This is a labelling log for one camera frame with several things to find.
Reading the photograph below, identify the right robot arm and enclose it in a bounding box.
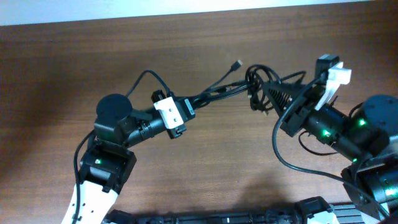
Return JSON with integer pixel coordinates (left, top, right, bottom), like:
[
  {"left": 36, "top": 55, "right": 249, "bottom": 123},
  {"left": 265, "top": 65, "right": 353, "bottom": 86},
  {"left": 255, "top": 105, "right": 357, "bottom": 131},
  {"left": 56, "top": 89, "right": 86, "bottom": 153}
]
[{"left": 263, "top": 82, "right": 397, "bottom": 219}]

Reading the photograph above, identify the camera cable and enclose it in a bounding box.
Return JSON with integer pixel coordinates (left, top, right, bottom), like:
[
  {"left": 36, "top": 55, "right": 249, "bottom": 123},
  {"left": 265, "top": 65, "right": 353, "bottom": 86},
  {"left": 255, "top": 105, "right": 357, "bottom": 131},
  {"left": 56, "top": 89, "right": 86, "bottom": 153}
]
[
  {"left": 73, "top": 70, "right": 174, "bottom": 224},
  {"left": 271, "top": 73, "right": 391, "bottom": 218}
]

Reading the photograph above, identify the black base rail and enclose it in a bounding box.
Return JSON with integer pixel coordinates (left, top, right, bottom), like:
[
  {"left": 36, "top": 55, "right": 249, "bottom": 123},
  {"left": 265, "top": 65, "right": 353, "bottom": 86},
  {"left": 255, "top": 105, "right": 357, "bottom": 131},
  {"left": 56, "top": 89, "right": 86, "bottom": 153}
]
[{"left": 101, "top": 196, "right": 363, "bottom": 224}]

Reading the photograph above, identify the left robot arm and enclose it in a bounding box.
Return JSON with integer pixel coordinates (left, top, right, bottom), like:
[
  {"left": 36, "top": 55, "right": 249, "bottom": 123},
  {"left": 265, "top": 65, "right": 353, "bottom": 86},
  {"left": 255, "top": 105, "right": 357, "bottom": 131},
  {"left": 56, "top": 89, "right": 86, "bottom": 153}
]
[{"left": 62, "top": 91, "right": 195, "bottom": 223}]

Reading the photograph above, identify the left camera cable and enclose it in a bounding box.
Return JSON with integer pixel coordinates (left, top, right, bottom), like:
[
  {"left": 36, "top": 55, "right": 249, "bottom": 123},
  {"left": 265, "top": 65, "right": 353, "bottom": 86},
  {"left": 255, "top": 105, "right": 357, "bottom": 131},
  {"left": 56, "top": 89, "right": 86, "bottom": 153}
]
[{"left": 73, "top": 70, "right": 174, "bottom": 224}]

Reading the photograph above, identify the right camera cable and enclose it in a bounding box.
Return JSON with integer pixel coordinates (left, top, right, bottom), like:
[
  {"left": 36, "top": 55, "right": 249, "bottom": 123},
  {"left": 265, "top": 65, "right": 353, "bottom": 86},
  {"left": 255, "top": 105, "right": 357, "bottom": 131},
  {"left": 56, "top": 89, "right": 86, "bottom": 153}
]
[{"left": 271, "top": 73, "right": 391, "bottom": 218}]

